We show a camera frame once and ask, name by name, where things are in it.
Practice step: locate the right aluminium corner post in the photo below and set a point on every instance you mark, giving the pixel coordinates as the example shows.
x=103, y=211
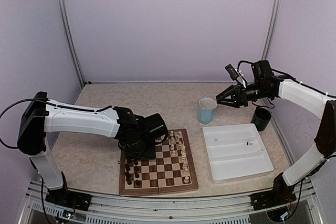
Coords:
x=271, y=29

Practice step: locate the white plastic divided tray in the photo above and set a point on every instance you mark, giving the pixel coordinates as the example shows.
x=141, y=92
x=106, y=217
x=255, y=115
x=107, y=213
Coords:
x=230, y=159

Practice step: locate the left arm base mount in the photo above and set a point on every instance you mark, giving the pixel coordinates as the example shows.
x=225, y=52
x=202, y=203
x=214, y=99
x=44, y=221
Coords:
x=68, y=198

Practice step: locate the front aluminium rail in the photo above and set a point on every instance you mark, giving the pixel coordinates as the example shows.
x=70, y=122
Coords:
x=109, y=208

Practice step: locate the dark green mug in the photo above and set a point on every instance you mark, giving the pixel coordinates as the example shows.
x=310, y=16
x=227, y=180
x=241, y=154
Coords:
x=261, y=118

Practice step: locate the aluminium corner post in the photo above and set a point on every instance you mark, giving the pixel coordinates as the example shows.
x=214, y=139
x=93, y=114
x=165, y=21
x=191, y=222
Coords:
x=70, y=42
x=271, y=29

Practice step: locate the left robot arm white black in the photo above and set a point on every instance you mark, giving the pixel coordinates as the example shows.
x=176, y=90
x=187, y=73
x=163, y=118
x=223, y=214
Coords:
x=137, y=136

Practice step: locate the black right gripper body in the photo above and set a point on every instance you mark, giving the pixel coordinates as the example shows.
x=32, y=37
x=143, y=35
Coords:
x=242, y=95

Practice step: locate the row of black chess pieces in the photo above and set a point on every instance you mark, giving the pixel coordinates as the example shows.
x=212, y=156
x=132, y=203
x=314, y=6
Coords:
x=133, y=173

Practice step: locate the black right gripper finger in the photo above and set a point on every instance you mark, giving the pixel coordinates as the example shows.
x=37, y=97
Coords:
x=227, y=102
x=227, y=94

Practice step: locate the left aluminium corner post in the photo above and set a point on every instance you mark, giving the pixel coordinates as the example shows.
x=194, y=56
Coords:
x=70, y=42

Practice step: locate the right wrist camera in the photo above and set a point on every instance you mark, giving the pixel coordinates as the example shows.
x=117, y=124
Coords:
x=234, y=75

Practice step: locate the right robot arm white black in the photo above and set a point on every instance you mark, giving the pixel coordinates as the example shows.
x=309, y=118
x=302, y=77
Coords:
x=270, y=83

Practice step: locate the wooden chessboard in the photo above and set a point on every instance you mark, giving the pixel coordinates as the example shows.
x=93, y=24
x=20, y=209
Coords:
x=164, y=174

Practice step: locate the light blue mug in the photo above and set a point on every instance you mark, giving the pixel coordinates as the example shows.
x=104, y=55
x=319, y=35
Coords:
x=206, y=111

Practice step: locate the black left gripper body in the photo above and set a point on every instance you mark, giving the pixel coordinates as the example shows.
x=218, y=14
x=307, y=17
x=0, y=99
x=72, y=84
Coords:
x=140, y=150

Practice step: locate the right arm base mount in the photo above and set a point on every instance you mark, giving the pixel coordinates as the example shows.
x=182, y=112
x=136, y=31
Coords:
x=280, y=194

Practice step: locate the cream chess piece in tray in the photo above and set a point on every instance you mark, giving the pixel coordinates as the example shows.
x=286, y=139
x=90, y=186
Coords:
x=249, y=144

